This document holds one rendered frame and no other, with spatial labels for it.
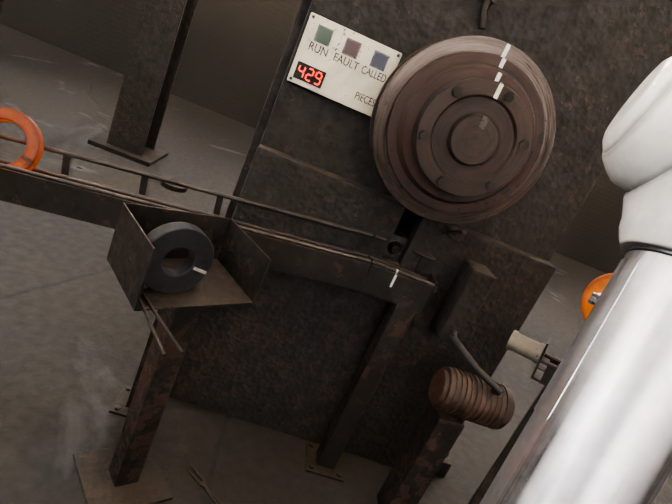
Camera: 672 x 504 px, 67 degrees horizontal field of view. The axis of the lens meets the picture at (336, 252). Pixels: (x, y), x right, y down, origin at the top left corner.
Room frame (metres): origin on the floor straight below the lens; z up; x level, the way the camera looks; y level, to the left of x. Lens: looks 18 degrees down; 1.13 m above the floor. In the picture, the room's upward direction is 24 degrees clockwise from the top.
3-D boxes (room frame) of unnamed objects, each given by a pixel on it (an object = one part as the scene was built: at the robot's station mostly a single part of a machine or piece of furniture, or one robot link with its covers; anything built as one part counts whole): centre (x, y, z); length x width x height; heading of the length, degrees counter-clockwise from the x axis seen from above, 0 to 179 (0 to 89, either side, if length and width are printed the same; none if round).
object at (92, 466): (1.01, 0.29, 0.36); 0.26 x 0.20 x 0.72; 135
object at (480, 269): (1.44, -0.40, 0.68); 0.11 x 0.08 x 0.24; 10
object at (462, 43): (1.39, -0.17, 1.11); 0.47 x 0.06 x 0.47; 100
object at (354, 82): (1.44, 0.18, 1.15); 0.26 x 0.02 x 0.18; 100
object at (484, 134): (1.29, -0.19, 1.11); 0.28 x 0.06 x 0.28; 100
